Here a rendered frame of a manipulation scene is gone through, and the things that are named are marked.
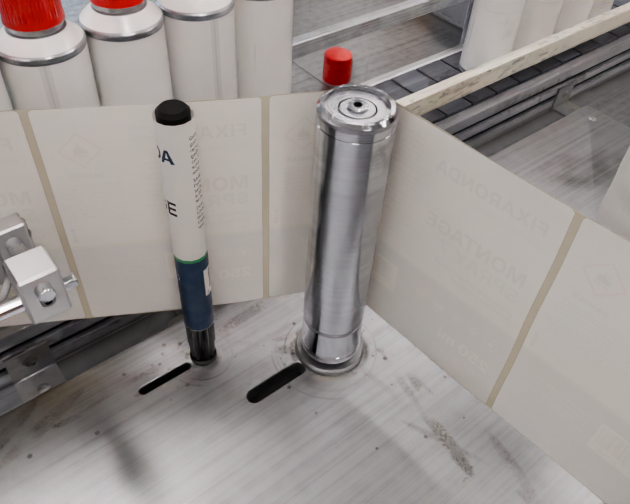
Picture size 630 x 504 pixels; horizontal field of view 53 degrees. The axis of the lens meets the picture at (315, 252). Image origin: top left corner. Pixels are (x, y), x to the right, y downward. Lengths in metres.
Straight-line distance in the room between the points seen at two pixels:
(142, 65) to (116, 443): 0.23
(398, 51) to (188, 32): 0.47
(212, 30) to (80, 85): 0.09
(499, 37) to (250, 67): 0.31
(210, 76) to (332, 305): 0.19
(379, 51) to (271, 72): 0.38
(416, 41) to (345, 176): 0.61
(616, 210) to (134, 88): 0.32
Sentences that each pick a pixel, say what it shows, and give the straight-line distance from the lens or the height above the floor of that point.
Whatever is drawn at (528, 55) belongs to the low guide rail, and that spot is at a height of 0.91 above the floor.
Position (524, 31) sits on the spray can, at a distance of 0.75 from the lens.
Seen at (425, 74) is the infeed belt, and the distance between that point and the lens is 0.71.
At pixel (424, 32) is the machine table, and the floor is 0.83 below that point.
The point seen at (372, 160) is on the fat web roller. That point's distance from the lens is 0.29.
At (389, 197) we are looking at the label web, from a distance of 0.33.
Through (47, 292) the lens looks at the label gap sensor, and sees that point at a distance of 0.30.
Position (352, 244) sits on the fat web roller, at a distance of 0.32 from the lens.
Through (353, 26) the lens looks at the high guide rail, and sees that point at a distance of 0.61.
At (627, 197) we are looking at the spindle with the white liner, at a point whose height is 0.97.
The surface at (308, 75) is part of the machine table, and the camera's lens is 0.79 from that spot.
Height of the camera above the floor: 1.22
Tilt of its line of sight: 45 degrees down
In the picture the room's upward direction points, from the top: 4 degrees clockwise
